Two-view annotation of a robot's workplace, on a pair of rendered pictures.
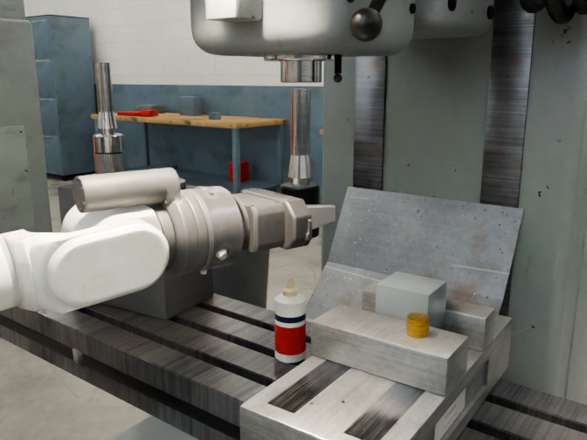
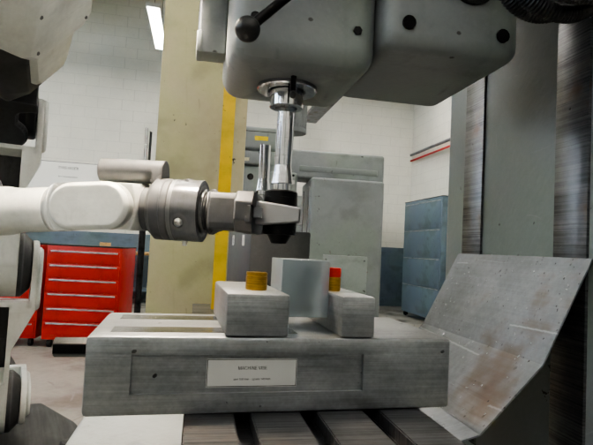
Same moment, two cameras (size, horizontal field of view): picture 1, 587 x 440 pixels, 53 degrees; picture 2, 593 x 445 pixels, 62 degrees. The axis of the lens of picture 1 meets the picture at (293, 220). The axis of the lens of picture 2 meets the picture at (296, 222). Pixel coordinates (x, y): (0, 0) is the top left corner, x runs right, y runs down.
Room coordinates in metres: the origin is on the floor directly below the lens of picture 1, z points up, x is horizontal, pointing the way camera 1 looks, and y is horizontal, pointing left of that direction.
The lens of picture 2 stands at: (0.19, -0.49, 1.08)
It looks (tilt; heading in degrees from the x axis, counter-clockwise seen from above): 3 degrees up; 42
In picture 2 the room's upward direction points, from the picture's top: 3 degrees clockwise
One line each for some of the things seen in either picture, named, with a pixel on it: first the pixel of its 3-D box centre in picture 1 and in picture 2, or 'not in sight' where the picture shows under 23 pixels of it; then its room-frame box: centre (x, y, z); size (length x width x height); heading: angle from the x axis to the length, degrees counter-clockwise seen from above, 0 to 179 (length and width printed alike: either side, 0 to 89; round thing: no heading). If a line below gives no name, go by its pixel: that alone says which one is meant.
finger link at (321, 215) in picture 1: (315, 216); (277, 214); (0.67, -0.03, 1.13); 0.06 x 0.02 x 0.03; 128
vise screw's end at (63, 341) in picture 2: not in sight; (76, 347); (0.42, 0.00, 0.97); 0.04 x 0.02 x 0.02; 145
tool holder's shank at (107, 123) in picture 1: (105, 99); (264, 169); (0.96, 0.30, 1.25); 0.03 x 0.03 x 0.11
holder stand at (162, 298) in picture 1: (136, 238); (264, 272); (0.93, 0.26, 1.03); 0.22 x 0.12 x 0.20; 60
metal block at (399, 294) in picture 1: (410, 308); (298, 286); (0.60, -0.13, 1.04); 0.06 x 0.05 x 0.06; 55
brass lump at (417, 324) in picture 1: (417, 325); (256, 280); (0.54, -0.12, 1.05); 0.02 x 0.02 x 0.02
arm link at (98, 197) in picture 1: (134, 225); (140, 199); (0.57, 0.16, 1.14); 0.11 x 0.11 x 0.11; 38
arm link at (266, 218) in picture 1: (236, 224); (216, 214); (0.64, 0.06, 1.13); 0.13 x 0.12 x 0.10; 38
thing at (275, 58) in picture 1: (300, 57); (287, 89); (0.69, -0.01, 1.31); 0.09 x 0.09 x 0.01
